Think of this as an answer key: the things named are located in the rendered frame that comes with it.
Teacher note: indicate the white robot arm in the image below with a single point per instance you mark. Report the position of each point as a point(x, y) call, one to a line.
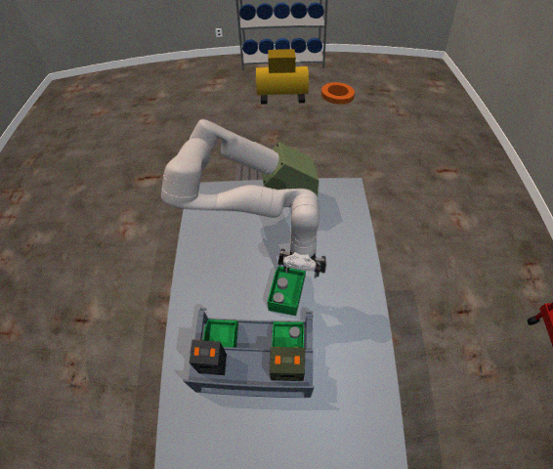
point(182, 177)

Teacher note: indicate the green bin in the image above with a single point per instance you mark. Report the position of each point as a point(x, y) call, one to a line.
point(281, 337)
point(291, 293)
point(222, 332)

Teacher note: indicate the olive green case with orange latches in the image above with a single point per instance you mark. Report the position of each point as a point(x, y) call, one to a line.
point(287, 363)

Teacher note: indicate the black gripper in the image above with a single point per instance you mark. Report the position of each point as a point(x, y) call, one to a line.
point(321, 262)

